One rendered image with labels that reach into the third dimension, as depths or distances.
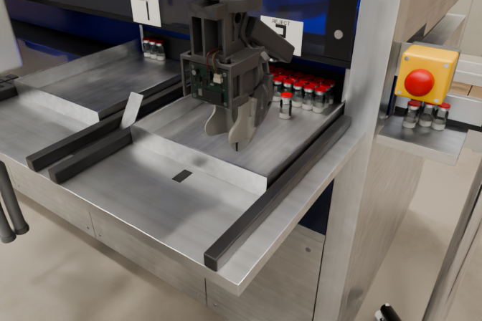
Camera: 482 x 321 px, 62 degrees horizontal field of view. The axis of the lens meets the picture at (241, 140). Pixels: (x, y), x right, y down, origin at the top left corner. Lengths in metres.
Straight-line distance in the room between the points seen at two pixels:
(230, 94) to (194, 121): 0.31
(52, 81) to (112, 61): 0.17
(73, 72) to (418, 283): 1.38
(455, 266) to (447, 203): 1.12
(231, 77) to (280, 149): 0.25
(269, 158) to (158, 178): 0.17
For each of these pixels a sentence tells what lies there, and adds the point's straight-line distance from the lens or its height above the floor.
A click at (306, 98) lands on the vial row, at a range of 0.78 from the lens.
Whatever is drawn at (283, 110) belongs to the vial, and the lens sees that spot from 0.74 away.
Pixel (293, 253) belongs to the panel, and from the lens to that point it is 1.00.
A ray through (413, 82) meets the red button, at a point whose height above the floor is 1.00.
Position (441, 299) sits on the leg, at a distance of 1.13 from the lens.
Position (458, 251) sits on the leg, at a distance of 1.02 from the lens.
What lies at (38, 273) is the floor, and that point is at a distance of 1.80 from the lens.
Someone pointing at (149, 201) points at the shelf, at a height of 0.88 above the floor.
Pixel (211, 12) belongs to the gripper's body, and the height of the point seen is 1.13.
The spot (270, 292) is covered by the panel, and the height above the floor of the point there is 0.32.
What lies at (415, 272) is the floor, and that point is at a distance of 1.76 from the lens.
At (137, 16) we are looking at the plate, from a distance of 0.98.
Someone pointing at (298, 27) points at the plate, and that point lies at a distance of 0.73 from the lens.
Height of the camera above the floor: 1.23
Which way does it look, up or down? 31 degrees down
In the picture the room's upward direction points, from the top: straight up
